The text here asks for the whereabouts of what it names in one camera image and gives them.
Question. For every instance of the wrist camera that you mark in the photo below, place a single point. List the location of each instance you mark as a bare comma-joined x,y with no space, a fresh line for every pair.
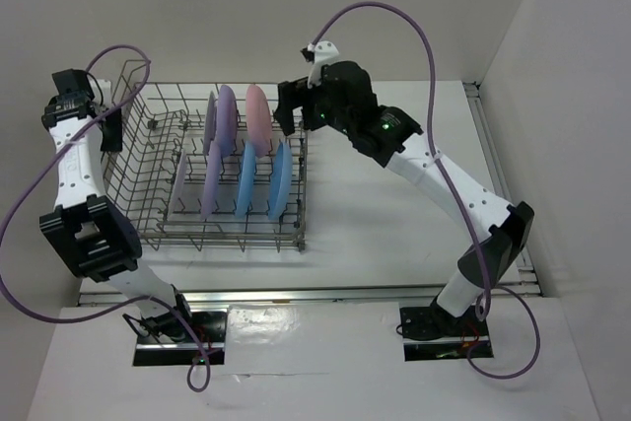
319,54
103,91

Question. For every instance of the grey wire dish rack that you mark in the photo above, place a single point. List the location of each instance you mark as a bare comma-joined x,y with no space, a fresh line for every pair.
170,183

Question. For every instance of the pale lilac plate rear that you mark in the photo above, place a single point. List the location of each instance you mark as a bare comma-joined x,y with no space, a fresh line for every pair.
209,124

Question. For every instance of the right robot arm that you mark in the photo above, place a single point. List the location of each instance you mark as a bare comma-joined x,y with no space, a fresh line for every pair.
344,100

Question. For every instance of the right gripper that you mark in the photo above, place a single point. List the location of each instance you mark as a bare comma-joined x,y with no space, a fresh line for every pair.
298,94

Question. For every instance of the white plate green rim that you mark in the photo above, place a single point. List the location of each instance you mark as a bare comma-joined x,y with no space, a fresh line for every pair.
180,173

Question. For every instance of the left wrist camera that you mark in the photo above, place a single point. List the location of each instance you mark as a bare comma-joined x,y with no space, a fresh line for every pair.
103,91

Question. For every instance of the pink plate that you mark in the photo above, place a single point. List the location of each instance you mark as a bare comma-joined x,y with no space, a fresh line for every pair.
258,120

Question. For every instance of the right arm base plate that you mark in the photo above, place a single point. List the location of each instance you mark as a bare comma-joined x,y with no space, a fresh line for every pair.
429,334

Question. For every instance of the blue plate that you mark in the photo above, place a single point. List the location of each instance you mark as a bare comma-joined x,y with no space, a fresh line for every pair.
281,181
246,181

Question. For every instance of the purple plate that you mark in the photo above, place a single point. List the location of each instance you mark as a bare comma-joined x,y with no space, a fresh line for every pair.
213,171
226,120

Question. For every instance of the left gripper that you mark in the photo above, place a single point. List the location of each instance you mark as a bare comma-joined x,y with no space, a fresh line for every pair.
113,140

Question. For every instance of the purple plate front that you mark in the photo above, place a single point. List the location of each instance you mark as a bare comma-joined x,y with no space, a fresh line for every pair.
213,171

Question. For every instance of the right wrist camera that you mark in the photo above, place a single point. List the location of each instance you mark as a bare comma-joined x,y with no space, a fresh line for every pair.
319,54

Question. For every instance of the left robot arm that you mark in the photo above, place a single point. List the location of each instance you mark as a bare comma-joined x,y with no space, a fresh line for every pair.
89,233

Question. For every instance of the aluminium rail frame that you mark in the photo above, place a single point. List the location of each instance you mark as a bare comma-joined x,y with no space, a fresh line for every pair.
368,231

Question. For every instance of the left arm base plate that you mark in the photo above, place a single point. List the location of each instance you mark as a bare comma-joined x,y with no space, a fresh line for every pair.
210,328

